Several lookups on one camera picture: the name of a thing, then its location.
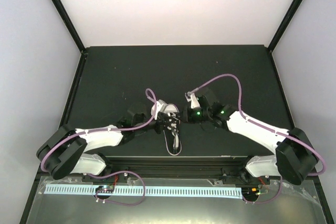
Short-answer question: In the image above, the black white sneaker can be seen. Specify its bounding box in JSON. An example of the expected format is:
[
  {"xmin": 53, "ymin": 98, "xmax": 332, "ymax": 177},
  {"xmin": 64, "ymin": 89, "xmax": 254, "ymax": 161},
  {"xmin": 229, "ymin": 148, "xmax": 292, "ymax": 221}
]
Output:
[{"xmin": 162, "ymin": 104, "xmax": 182, "ymax": 156}]

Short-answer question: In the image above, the white shoelace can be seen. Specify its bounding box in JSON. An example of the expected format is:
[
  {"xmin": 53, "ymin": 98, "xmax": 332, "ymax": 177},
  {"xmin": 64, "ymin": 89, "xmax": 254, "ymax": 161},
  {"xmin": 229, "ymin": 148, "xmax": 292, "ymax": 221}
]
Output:
[{"xmin": 164, "ymin": 119, "xmax": 182, "ymax": 156}]

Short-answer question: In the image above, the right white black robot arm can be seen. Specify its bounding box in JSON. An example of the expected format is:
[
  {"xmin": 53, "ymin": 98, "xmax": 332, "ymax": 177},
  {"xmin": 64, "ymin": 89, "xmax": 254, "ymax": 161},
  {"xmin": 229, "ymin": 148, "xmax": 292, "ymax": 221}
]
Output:
[{"xmin": 182, "ymin": 103, "xmax": 318, "ymax": 185}]

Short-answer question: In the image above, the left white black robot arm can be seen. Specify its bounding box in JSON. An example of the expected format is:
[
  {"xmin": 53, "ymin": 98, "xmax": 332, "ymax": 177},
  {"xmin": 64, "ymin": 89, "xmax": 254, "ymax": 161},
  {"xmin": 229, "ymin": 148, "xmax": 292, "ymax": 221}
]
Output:
[{"xmin": 36, "ymin": 100, "xmax": 182, "ymax": 182}]

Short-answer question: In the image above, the black table mat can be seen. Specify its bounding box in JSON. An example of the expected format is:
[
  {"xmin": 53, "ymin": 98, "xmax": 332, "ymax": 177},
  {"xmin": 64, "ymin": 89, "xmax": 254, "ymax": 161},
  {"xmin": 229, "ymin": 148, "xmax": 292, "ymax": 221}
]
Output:
[{"xmin": 59, "ymin": 45, "xmax": 300, "ymax": 158}]

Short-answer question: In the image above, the left small circuit board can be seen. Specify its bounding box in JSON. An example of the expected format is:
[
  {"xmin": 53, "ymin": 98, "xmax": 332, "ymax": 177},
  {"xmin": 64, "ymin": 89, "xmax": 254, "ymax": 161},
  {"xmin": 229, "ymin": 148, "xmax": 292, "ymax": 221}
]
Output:
[{"xmin": 95, "ymin": 185, "xmax": 114, "ymax": 193}]

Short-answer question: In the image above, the small circuit board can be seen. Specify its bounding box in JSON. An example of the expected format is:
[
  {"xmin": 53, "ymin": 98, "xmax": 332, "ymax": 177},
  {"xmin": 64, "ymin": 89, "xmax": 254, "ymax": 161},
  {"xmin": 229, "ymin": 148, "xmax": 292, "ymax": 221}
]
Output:
[
  {"xmin": 95, "ymin": 185, "xmax": 114, "ymax": 193},
  {"xmin": 246, "ymin": 187, "xmax": 269, "ymax": 196}
]

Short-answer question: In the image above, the right small circuit board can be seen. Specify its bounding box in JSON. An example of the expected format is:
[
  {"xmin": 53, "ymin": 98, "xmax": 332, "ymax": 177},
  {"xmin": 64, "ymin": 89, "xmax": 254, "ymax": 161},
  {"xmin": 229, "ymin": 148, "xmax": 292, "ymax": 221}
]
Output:
[{"xmin": 246, "ymin": 187, "xmax": 269, "ymax": 196}]

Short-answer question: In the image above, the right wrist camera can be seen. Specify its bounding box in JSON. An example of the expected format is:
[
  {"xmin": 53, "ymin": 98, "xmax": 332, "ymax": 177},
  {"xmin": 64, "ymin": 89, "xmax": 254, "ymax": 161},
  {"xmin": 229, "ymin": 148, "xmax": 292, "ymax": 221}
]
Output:
[{"xmin": 184, "ymin": 89, "xmax": 217, "ymax": 111}]

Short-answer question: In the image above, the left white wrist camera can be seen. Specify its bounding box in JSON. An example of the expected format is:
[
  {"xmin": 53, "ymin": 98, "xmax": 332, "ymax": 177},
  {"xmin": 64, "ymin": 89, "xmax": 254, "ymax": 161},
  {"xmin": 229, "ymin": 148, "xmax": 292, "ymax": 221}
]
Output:
[{"xmin": 151, "ymin": 100, "xmax": 167, "ymax": 120}]

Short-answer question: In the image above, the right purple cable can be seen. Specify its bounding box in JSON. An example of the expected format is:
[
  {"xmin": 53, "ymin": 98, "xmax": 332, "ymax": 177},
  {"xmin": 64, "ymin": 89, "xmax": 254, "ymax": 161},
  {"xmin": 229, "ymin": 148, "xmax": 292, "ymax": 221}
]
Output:
[{"xmin": 186, "ymin": 73, "xmax": 328, "ymax": 206}]

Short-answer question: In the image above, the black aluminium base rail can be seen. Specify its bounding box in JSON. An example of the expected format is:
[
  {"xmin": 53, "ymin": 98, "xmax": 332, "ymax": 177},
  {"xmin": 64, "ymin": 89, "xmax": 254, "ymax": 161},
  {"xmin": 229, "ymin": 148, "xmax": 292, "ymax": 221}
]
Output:
[{"xmin": 39, "ymin": 155, "xmax": 318, "ymax": 185}]

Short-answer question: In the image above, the light blue slotted cable duct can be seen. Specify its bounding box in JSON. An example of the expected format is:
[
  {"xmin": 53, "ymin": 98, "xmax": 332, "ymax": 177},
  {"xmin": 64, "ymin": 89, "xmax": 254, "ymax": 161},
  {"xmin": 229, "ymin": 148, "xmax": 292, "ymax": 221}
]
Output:
[{"xmin": 44, "ymin": 184, "xmax": 243, "ymax": 199}]

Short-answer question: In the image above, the right black frame post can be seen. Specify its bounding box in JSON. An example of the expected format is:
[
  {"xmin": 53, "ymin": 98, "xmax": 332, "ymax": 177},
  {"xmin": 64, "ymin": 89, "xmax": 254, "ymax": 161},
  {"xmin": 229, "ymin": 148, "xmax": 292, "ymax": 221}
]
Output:
[{"xmin": 267, "ymin": 0, "xmax": 303, "ymax": 53}]

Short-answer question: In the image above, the black frame post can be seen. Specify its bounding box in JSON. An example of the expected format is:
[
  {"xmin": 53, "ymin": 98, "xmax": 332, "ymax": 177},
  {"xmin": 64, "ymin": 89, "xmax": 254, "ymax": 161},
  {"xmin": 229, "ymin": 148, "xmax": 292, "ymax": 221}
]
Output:
[
  {"xmin": 51, "ymin": 0, "xmax": 86, "ymax": 53},
  {"xmin": 267, "ymin": 0, "xmax": 303, "ymax": 53}
]

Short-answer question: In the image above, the left black frame post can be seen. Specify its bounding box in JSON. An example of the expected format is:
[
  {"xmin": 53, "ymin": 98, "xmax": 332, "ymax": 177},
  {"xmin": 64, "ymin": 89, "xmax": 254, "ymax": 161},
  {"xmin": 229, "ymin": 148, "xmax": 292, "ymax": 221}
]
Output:
[{"xmin": 51, "ymin": 0, "xmax": 86, "ymax": 53}]

